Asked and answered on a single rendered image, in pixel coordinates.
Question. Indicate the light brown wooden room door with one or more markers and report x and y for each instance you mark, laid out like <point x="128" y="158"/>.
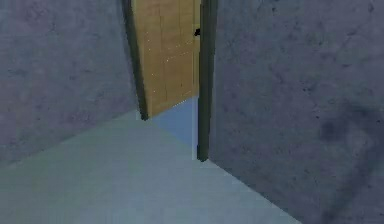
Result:
<point x="166" y="60"/>

